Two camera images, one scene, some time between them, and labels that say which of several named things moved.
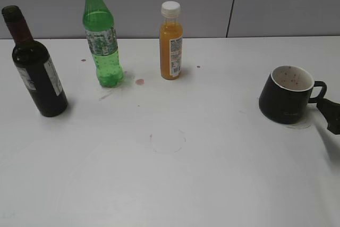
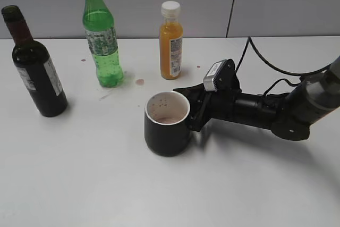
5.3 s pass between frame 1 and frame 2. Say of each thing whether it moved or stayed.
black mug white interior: moved
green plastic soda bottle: stayed
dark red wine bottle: stayed
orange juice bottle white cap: stayed
